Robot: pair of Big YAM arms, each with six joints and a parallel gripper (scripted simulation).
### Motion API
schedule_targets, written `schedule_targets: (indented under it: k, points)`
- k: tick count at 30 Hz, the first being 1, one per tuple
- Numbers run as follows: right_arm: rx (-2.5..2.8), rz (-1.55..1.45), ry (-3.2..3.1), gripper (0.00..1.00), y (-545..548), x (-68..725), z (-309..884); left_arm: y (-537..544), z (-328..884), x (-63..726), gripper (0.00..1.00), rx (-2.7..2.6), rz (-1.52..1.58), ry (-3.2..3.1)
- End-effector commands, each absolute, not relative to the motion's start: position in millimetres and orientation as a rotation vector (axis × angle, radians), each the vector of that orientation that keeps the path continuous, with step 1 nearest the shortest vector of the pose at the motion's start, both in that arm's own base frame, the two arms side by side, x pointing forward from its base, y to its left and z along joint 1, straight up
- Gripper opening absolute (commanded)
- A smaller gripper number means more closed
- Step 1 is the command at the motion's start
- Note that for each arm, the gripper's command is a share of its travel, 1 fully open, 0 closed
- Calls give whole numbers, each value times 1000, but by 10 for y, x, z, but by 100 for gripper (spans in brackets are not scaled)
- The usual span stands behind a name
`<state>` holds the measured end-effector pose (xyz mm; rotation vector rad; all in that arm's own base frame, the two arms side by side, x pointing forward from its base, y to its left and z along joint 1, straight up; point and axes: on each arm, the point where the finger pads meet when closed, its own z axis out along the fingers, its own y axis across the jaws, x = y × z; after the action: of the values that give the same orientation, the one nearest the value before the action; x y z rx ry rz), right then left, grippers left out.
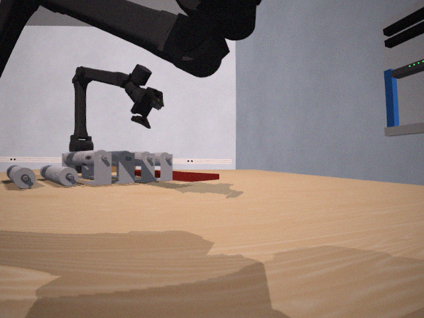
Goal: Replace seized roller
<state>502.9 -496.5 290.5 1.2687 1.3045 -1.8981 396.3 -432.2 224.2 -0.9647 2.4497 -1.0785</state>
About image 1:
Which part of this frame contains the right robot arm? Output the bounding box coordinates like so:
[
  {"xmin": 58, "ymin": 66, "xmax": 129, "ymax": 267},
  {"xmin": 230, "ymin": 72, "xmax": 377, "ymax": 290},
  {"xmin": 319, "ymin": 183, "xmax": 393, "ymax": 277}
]
[{"xmin": 0, "ymin": 0, "xmax": 262, "ymax": 78}]

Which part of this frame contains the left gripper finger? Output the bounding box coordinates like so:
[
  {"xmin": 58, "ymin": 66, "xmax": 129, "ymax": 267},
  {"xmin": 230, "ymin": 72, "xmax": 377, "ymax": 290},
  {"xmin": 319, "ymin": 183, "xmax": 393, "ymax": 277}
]
[
  {"xmin": 131, "ymin": 116, "xmax": 151, "ymax": 129},
  {"xmin": 146, "ymin": 88, "xmax": 164, "ymax": 107}
]

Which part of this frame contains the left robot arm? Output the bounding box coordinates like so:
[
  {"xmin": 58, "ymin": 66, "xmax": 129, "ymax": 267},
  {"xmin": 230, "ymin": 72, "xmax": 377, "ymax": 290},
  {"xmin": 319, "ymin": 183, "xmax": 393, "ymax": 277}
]
[{"xmin": 69, "ymin": 64, "xmax": 152, "ymax": 152}]

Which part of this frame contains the red rectangular tray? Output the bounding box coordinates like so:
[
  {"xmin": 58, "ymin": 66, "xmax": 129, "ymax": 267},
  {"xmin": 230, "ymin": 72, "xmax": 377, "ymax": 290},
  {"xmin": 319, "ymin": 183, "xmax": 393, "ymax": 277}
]
[{"xmin": 134, "ymin": 170, "xmax": 219, "ymax": 182}]

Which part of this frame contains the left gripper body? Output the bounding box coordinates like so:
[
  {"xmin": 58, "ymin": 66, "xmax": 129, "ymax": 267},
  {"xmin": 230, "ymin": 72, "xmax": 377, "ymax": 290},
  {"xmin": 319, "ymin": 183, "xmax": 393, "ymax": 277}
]
[{"xmin": 130, "ymin": 87, "xmax": 153, "ymax": 118}]

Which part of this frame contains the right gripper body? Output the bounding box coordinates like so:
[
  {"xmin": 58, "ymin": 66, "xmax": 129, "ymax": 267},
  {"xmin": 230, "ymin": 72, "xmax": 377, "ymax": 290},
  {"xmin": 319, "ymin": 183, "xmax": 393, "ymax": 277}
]
[{"xmin": 212, "ymin": 0, "xmax": 256, "ymax": 18}]

